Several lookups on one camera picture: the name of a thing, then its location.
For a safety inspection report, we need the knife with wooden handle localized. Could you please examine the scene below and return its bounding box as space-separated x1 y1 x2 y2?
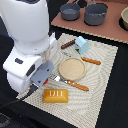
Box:
60 50 102 66

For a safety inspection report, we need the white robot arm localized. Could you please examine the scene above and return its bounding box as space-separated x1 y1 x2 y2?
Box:
0 0 57 93

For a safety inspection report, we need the large dark grey pot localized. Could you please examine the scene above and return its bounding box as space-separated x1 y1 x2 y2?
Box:
84 0 108 26

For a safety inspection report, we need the pink wooden board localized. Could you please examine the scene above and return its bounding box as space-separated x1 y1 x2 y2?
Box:
51 0 128 43

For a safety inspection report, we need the small dark grey pot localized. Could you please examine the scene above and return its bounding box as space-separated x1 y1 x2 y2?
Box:
60 0 80 21

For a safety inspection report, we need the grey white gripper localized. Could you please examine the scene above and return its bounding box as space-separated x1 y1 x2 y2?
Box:
3 48 54 93

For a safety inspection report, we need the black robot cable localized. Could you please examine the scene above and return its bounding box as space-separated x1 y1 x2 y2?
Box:
0 83 40 109

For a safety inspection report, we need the round wooden plate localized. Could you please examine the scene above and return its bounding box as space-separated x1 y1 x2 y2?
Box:
58 57 87 81

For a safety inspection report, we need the yellow bread loaf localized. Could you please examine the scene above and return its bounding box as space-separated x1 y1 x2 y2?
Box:
43 89 68 103

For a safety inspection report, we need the grilled brown sausage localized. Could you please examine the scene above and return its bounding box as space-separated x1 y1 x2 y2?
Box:
61 39 76 49

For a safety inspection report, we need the fork with wooden handle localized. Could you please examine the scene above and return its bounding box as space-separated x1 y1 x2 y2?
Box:
49 74 89 91

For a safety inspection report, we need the beige bowl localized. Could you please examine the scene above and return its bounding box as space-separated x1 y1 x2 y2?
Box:
121 7 128 30

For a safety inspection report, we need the beige woven placemat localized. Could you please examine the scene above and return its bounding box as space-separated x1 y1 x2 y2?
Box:
15 32 119 128

